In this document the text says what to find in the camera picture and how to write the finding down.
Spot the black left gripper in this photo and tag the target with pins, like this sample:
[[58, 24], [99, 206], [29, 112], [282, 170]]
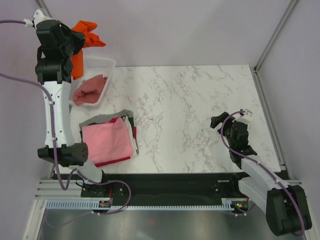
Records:
[[79, 37]]

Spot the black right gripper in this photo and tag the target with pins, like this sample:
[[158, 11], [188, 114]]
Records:
[[215, 120]]

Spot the orange t shirt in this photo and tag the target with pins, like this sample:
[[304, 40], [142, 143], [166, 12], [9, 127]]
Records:
[[91, 40]]

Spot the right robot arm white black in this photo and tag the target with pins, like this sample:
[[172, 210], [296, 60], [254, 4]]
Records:
[[284, 204]]

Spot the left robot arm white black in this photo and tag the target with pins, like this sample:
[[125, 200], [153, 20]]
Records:
[[60, 147]]

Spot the white plastic basket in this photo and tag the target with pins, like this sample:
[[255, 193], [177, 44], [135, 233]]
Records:
[[93, 66]]

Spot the dusty pink shirt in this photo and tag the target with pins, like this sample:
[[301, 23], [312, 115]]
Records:
[[90, 90]]

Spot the grey folded t shirt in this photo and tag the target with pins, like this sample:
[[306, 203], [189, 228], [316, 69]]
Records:
[[101, 118]]

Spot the white folded t shirt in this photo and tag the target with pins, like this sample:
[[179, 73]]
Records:
[[131, 136]]

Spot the crimson folded t shirt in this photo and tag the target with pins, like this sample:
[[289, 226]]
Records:
[[115, 161]]

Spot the pink folded t shirt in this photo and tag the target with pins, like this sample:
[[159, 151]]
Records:
[[107, 141]]

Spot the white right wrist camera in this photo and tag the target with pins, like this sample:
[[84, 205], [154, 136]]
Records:
[[245, 116]]

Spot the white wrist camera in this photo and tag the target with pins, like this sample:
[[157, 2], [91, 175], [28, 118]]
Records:
[[39, 17], [245, 116]]

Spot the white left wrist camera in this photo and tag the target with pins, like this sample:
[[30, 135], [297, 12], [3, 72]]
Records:
[[39, 17]]

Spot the left aluminium frame post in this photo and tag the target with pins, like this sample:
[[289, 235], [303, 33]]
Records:
[[53, 44]]

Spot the aluminium frame post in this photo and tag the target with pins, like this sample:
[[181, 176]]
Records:
[[53, 44], [276, 34]]

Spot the right aluminium frame post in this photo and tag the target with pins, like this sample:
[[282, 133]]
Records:
[[276, 34]]

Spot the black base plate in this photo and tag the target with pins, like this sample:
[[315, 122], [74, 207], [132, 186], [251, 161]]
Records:
[[168, 189]]

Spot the white slotted cable duct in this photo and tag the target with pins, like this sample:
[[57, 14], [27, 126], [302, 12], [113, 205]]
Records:
[[98, 205]]

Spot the aluminium front rail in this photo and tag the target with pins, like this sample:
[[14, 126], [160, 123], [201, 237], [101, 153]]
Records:
[[51, 189]]

